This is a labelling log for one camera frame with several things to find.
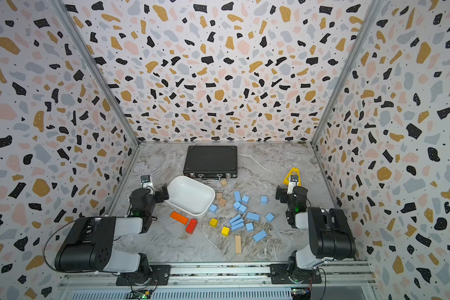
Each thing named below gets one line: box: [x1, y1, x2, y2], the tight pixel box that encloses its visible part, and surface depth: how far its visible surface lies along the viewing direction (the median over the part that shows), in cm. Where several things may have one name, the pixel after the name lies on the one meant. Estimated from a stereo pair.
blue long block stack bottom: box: [231, 221, 245, 231], surface depth 87 cm
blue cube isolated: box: [260, 195, 269, 205], surface depth 96 cm
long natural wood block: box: [235, 235, 242, 254], surface depth 83 cm
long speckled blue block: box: [233, 190, 242, 203], surface depth 99 cm
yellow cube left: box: [209, 218, 219, 229], surface depth 87 cm
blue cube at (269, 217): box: [265, 212, 275, 223], surface depth 89 cm
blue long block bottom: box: [253, 230, 268, 242], surface depth 85 cm
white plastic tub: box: [164, 175, 216, 217], surface depth 97 cm
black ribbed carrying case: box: [183, 145, 239, 181], surface depth 105 cm
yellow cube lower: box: [220, 226, 231, 237], surface depth 85 cm
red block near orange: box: [185, 218, 199, 235], surface depth 87 cm
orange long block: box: [170, 211, 190, 225], surface depth 92 cm
